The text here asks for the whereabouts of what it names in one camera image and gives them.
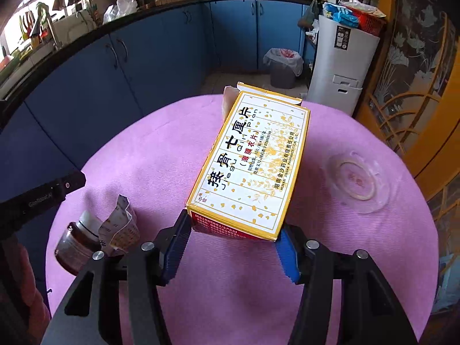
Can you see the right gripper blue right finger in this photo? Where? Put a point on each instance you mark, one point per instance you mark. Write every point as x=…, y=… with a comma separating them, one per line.
x=290, y=247

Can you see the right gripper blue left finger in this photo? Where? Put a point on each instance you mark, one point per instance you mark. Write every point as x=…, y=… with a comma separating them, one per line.
x=172, y=242

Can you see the brown medicine jar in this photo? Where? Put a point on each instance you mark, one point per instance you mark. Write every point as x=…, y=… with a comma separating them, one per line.
x=78, y=243

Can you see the red yellow medicine box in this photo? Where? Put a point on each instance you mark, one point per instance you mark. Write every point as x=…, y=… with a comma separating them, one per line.
x=246, y=183

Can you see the clear round plastic lid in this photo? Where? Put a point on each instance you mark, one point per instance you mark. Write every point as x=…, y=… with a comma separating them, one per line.
x=357, y=182

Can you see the paper leaflet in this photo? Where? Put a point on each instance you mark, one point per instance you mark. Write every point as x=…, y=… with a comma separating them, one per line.
x=120, y=231

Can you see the blue kitchen cabinets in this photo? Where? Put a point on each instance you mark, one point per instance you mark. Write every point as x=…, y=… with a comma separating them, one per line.
x=73, y=102

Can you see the grey bin with liner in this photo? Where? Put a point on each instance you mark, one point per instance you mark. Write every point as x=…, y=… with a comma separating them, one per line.
x=285, y=66

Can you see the white storage cabinet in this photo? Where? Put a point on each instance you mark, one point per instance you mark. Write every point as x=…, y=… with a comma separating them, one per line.
x=343, y=57

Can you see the orange wooden glass door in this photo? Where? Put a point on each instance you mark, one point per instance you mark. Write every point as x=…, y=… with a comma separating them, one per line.
x=412, y=104

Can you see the blue plastic bag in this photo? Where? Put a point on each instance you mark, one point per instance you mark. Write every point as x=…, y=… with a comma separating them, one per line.
x=340, y=14

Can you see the red plastic basket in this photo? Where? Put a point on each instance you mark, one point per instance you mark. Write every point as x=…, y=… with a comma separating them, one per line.
x=369, y=23

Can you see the white plastic bag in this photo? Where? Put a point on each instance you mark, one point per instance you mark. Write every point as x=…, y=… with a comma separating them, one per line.
x=119, y=9

